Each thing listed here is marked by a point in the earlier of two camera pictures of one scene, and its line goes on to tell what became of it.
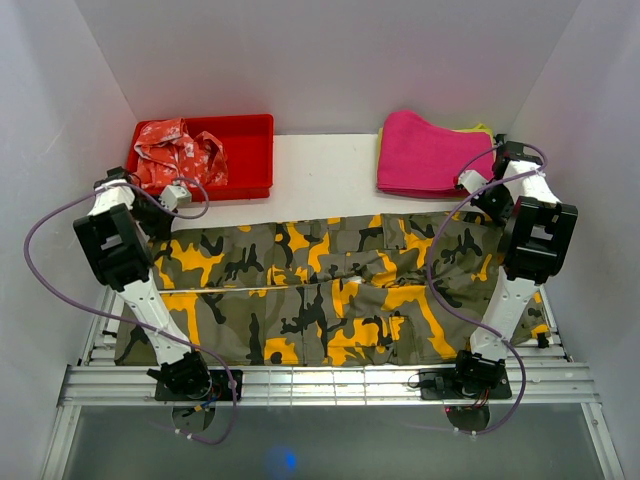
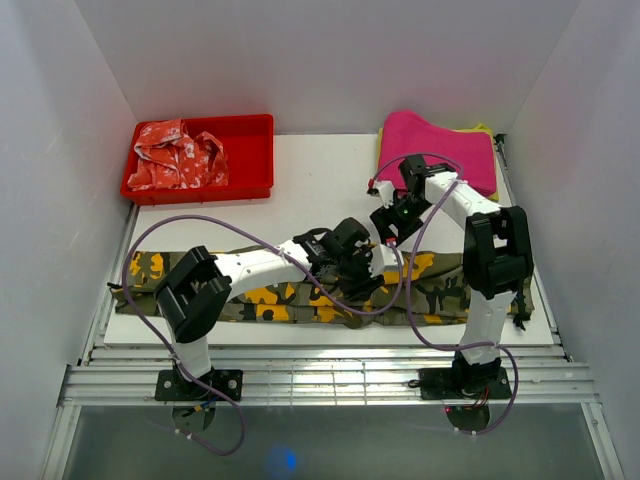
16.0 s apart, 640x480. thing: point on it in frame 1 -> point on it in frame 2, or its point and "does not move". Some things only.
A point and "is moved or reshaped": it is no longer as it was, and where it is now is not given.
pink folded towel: [418, 158] does not move
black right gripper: [499, 216] -> [383, 218]
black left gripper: [161, 230] -> [365, 285]
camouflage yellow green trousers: [368, 290] is moved or reshaped
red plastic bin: [248, 144] does not move
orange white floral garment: [166, 152] does not move
